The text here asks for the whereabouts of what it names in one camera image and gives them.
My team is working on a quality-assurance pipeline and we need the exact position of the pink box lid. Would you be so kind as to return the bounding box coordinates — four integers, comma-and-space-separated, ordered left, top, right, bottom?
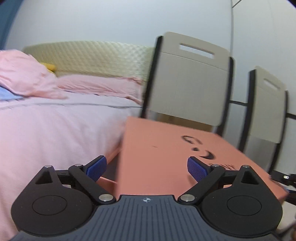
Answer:
115, 117, 287, 202

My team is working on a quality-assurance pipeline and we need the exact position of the open pink cardboard box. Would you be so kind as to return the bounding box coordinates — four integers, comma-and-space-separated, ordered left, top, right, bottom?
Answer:
97, 148, 121, 186

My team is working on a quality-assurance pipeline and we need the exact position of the bed with pink bedding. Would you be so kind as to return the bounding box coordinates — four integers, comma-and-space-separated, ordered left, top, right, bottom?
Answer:
1, 41, 154, 240

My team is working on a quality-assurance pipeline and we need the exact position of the beige chair near bed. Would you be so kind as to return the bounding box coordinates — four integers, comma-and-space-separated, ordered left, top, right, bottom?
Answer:
140, 32, 234, 136

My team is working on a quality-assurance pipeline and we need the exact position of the yellow plush toy on bed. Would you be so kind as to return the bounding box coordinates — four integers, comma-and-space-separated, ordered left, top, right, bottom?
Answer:
40, 62, 57, 73

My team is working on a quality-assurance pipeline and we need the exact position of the pink pillow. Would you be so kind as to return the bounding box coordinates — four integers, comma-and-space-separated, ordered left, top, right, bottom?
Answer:
57, 75, 142, 104

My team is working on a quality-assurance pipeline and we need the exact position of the beige chair by wall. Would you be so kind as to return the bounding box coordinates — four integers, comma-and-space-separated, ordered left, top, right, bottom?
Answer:
238, 66, 289, 173

